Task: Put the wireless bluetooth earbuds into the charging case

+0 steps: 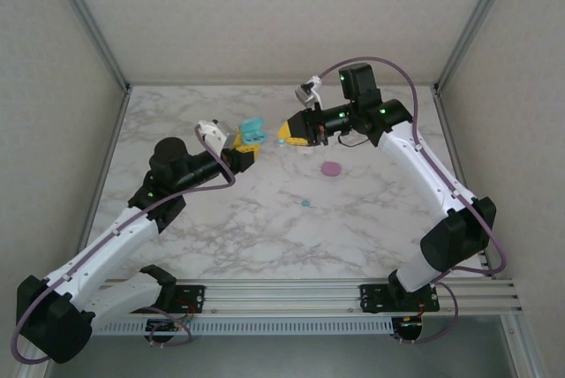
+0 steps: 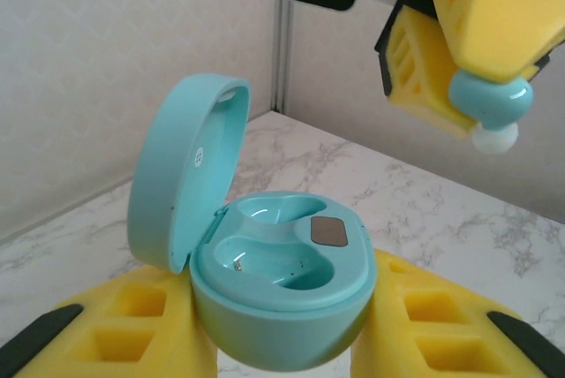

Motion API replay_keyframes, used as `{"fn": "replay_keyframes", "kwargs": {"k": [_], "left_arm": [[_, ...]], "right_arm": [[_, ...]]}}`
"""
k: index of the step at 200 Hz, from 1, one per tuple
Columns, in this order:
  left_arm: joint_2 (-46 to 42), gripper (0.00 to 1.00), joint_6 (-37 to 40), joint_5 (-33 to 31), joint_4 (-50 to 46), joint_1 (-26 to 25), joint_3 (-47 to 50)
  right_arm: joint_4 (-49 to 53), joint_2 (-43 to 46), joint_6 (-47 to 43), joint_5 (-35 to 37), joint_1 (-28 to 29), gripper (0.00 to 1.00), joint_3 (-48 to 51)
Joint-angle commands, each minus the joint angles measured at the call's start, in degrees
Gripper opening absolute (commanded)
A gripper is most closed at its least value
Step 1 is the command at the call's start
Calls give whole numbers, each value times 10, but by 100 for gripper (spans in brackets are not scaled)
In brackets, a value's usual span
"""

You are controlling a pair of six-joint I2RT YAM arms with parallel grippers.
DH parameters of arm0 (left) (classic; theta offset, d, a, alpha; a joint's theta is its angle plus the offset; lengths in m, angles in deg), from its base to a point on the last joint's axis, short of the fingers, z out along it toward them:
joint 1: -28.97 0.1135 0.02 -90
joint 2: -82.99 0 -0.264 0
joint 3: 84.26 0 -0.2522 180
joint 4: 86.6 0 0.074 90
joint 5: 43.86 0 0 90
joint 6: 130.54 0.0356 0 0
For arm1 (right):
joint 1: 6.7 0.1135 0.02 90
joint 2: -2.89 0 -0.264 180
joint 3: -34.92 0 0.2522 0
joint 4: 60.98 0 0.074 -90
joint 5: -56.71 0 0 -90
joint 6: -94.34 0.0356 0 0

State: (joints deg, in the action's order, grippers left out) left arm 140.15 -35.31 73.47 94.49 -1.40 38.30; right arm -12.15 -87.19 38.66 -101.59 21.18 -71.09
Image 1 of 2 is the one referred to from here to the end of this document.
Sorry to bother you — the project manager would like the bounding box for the grey slotted cable duct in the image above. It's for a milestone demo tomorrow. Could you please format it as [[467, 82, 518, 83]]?
[[90, 318, 395, 336]]

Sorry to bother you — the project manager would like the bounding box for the aluminium table back rail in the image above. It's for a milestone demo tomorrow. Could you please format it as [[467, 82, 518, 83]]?
[[126, 80, 438, 87]]

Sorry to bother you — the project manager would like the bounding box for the aluminium lower frame post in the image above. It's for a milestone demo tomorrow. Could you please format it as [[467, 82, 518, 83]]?
[[501, 314, 544, 378], [12, 358, 49, 378]]

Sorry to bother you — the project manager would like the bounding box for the aluminium corner frame post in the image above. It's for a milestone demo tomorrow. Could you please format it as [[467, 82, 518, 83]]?
[[433, 0, 526, 95], [42, 0, 132, 93]]

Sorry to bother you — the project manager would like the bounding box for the aluminium front mounting rail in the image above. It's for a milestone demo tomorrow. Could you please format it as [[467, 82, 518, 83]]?
[[90, 278, 524, 317]]

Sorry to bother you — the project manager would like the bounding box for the teal earbud charging case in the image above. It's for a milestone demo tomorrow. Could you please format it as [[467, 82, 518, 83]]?
[[239, 117, 267, 146]]

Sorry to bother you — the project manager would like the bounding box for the black electronics module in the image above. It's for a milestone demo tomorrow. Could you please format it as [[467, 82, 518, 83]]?
[[395, 315, 426, 344], [145, 318, 186, 336]]

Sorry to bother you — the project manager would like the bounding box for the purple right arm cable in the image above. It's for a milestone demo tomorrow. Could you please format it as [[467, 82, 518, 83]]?
[[318, 56, 508, 346]]

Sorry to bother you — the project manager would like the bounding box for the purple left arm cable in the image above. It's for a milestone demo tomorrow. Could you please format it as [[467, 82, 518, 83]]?
[[9, 126, 237, 364]]

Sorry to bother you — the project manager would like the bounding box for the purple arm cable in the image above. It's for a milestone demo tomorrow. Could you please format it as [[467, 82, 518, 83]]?
[[9, 126, 237, 364], [318, 56, 508, 346]]

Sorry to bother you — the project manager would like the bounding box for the aluminium table side rail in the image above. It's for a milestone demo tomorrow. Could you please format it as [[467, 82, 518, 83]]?
[[77, 86, 132, 264], [433, 86, 494, 280]]

